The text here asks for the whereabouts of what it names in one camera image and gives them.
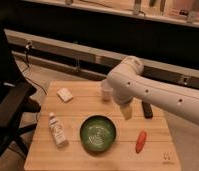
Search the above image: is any black cable left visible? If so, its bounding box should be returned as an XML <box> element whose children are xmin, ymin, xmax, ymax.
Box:
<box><xmin>12</xmin><ymin>41</ymin><xmax>48</xmax><ymax>96</ymax></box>

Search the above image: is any black rectangular device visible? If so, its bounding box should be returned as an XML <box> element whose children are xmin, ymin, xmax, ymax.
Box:
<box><xmin>142</xmin><ymin>102</ymin><xmax>153</xmax><ymax>119</ymax></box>

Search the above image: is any white plastic bottle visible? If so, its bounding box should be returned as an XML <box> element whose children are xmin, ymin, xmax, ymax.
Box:
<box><xmin>49</xmin><ymin>112</ymin><xmax>67</xmax><ymax>147</ymax></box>

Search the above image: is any wooden table board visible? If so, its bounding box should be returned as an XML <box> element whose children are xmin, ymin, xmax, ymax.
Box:
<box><xmin>24</xmin><ymin>81</ymin><xmax>181</xmax><ymax>171</ymax></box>

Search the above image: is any orange carrot toy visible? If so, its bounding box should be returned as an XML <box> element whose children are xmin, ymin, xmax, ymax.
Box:
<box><xmin>136</xmin><ymin>131</ymin><xmax>147</xmax><ymax>153</ymax></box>

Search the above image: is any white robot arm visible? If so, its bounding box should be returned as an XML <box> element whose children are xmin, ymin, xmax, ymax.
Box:
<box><xmin>106</xmin><ymin>56</ymin><xmax>199</xmax><ymax>125</ymax></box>

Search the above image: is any black office chair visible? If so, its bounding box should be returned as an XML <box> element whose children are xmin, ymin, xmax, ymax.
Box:
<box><xmin>0</xmin><ymin>23</ymin><xmax>41</xmax><ymax>158</ymax></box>

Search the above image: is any green ceramic bowl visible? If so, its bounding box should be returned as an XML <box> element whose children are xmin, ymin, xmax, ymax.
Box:
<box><xmin>80</xmin><ymin>115</ymin><xmax>116</xmax><ymax>153</ymax></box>

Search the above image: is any white rectangular block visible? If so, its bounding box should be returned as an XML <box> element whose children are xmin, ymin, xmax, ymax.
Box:
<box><xmin>57</xmin><ymin>88</ymin><xmax>73</xmax><ymax>102</ymax></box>

